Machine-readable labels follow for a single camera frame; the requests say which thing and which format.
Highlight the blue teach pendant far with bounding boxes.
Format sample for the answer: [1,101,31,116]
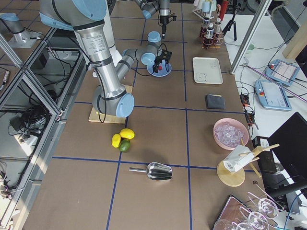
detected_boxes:
[265,59,300,86]

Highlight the drink bottle two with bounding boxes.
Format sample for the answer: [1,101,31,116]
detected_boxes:
[206,23,214,39]

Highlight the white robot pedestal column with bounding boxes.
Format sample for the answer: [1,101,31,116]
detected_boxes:
[75,11,125,81]

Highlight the yellow lemon near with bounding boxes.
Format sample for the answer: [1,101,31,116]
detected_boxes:
[111,134,121,148]

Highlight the wooden cup stand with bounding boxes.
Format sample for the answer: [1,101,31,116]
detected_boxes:
[217,144,279,187]

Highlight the green bowl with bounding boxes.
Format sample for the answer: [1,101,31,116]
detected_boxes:
[246,44,255,54]

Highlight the white paper carton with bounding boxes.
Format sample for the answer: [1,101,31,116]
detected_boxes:
[223,145,254,173]

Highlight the wooden cutting board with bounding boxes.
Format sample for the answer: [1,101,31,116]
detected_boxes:
[88,85,133,124]

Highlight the copper wire bottle rack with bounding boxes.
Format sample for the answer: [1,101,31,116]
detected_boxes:
[200,28,224,49]

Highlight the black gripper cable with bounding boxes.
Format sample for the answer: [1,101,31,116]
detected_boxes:
[134,43,170,77]

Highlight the yellow lemon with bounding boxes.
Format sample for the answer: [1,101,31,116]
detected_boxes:
[111,134,121,148]
[119,128,135,139]

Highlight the grey folded cloth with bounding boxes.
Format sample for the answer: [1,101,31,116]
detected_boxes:
[205,94,225,109]

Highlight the yellow lemon far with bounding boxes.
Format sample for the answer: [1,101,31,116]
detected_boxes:
[119,128,135,139]

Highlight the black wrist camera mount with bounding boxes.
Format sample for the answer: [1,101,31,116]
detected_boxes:
[161,49,172,62]
[168,13,177,22]

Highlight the aluminium frame post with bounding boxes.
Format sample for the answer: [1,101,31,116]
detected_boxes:
[230,0,272,74]

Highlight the green lime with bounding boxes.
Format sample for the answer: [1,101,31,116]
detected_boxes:
[118,139,130,152]

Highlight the black monitor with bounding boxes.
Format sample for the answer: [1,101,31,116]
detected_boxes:
[260,111,307,199]

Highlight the drink bottle three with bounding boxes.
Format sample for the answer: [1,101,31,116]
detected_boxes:
[214,20,221,34]

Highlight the wine glass one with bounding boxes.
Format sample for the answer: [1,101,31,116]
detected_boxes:
[247,192,279,219]

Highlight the blue plate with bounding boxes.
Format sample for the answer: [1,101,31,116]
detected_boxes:
[147,61,172,77]

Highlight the black camera tripod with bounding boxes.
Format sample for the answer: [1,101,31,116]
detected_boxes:
[222,0,241,41]

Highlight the drink bottle one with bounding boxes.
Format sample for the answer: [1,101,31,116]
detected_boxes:
[202,16,210,37]

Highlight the cream bear tray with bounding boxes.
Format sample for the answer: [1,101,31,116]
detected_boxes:
[192,57,223,85]

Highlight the blue teach pendant near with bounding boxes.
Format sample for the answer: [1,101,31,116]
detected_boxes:
[255,80,292,111]

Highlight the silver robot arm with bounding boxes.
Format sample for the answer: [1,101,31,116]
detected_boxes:
[134,0,176,39]
[40,0,162,117]

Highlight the steel ice scoop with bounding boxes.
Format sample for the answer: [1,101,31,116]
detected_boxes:
[129,162,173,181]

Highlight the pink bowl of ice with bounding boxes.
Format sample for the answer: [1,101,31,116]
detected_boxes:
[213,118,249,150]

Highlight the blue teach pendant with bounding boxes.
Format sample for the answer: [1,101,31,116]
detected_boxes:
[265,59,300,86]
[255,80,292,111]

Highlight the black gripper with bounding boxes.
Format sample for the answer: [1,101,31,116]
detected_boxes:
[153,55,162,73]
[159,15,169,39]

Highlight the wine glass two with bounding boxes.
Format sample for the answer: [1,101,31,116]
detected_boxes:
[239,206,269,230]

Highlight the white cup rack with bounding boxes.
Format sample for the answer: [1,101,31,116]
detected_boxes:
[192,0,217,19]

